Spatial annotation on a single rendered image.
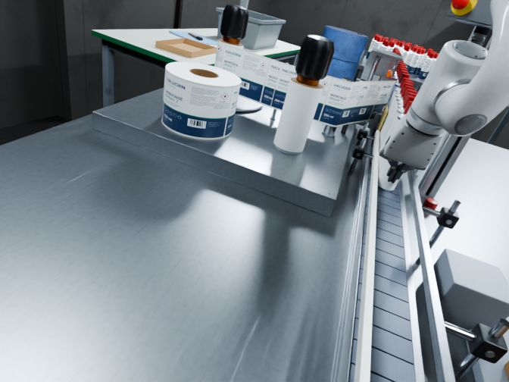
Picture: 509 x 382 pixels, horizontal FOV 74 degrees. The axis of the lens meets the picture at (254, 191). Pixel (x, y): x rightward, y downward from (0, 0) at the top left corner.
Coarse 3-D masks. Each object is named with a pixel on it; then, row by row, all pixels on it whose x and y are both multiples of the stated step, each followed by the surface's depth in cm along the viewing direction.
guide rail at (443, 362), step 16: (416, 192) 71; (416, 208) 65; (416, 224) 62; (432, 272) 49; (432, 288) 46; (432, 304) 44; (432, 320) 42; (432, 336) 41; (448, 352) 38; (448, 368) 36
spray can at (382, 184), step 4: (384, 164) 86; (388, 164) 85; (384, 168) 86; (388, 168) 85; (380, 172) 87; (384, 172) 86; (380, 176) 87; (384, 176) 86; (380, 180) 87; (384, 180) 86; (396, 180) 86; (380, 184) 87; (384, 184) 87; (388, 184) 86; (392, 184) 86; (396, 184) 87; (380, 188) 88; (384, 188) 87; (388, 188) 87; (392, 188) 87
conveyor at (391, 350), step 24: (384, 192) 87; (384, 216) 77; (384, 240) 69; (360, 264) 61; (384, 264) 62; (360, 288) 55; (384, 288) 57; (384, 312) 52; (408, 312) 53; (384, 336) 48; (408, 336) 49; (384, 360) 45; (408, 360) 46
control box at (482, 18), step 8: (472, 0) 82; (480, 0) 81; (488, 0) 80; (448, 8) 88; (464, 8) 84; (472, 8) 83; (480, 8) 82; (488, 8) 80; (448, 16) 88; (456, 16) 86; (464, 16) 84; (472, 16) 83; (480, 16) 82; (488, 16) 81; (472, 24) 91; (480, 24) 83; (488, 24) 81
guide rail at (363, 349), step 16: (368, 208) 74; (368, 224) 67; (368, 240) 61; (368, 256) 57; (368, 272) 54; (368, 288) 51; (368, 304) 48; (368, 320) 45; (368, 336) 43; (368, 352) 41; (368, 368) 39
